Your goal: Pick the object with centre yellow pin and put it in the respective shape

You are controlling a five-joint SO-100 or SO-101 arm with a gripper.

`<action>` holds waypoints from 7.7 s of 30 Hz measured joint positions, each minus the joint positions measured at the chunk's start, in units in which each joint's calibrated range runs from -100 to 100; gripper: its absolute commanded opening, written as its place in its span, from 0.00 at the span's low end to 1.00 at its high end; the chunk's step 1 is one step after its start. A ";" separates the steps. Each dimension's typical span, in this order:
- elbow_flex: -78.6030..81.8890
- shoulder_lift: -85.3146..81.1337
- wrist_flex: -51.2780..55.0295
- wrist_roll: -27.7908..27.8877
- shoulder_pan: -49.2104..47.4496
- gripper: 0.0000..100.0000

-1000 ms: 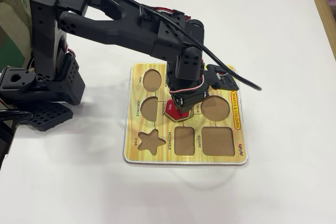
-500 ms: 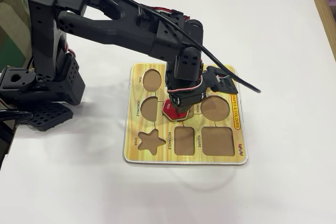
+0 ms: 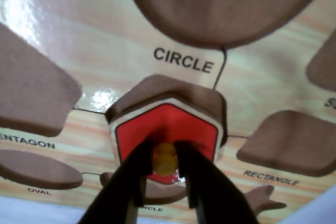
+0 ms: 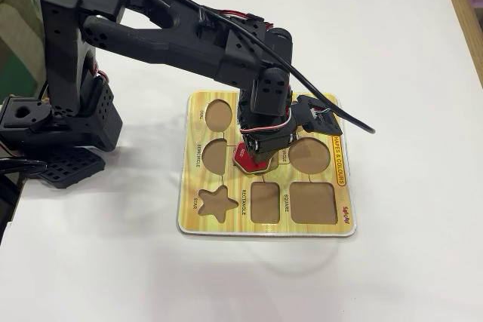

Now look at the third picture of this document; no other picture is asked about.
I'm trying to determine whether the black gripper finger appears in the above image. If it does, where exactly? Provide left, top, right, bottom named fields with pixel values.
left=78, top=138, right=155, bottom=224
left=175, top=141, right=259, bottom=224

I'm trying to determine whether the red hexagon piece yellow pin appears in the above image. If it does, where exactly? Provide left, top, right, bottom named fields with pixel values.
left=109, top=97, right=224, bottom=186

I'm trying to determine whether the wooden shape puzzle board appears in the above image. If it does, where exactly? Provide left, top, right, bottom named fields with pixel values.
left=0, top=0, right=336, bottom=224

